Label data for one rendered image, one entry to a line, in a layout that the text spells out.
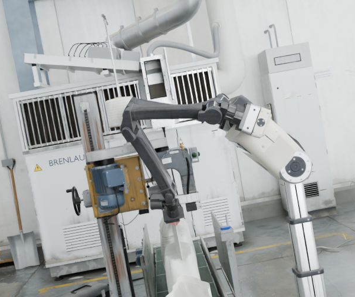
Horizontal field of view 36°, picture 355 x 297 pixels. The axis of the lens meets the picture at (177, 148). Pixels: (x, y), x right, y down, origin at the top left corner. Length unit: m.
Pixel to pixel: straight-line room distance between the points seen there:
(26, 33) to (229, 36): 2.48
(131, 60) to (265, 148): 3.42
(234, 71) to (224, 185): 1.31
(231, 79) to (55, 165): 2.19
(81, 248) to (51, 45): 2.77
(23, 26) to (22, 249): 2.80
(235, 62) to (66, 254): 2.86
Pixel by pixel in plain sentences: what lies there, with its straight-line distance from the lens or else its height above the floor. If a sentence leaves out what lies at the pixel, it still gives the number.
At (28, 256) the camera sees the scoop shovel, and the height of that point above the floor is 0.14.
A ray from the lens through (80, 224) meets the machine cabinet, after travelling 6.07.
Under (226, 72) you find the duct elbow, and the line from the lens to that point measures 6.32.
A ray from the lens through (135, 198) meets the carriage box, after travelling 3.24.
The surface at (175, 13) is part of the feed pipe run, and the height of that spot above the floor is 2.55.
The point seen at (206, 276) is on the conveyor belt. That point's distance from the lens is 3.98.
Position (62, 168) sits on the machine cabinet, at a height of 1.21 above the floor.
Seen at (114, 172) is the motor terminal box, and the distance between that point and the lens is 2.97.
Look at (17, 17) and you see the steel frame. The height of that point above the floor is 3.08.
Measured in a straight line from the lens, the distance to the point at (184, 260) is 2.84.
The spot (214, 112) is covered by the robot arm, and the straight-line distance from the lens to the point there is 2.24.
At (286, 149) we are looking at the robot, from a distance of 2.51.
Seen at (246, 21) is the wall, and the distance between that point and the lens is 7.45.
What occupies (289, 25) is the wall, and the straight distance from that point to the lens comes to 7.58.
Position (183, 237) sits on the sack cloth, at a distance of 3.54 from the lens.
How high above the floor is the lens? 1.51
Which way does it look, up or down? 3 degrees down
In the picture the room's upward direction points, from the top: 10 degrees counter-clockwise
